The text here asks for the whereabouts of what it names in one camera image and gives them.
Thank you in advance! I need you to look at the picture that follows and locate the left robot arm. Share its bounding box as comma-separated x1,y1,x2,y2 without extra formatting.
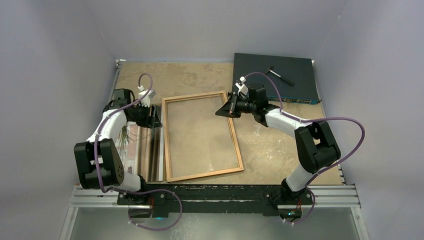
73,87,162,205

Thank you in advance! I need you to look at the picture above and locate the small black hammer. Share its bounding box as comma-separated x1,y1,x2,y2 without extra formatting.
264,66,295,87

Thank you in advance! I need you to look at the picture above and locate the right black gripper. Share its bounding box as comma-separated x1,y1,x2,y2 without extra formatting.
216,92,257,119

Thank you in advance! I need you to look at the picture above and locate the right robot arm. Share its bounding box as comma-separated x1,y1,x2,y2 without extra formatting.
215,86,341,204

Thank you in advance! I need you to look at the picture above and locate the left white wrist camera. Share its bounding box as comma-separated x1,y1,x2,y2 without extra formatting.
138,85,156,107

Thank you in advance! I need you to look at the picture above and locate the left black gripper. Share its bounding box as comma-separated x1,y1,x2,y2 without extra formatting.
128,102,162,129

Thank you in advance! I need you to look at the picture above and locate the glossy photo print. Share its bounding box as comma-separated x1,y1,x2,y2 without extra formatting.
116,121,165,183

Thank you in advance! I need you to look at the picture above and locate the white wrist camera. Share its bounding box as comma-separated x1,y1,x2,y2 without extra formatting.
234,76,249,96
138,85,156,107

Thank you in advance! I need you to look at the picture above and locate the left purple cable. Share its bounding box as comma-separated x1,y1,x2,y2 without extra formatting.
93,73,183,232

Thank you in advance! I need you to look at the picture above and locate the dark network switch box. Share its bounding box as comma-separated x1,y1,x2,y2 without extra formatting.
232,53,322,105

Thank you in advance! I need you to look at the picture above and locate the clear glass pane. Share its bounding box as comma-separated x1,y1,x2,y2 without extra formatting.
166,95,240,178

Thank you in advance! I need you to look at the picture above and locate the aluminium rail frame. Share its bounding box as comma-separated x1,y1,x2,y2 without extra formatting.
61,62,369,240

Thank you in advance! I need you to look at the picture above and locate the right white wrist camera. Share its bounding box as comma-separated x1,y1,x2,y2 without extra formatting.
234,76,249,96

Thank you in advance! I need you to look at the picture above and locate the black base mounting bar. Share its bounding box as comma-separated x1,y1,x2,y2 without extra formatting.
117,183,313,218

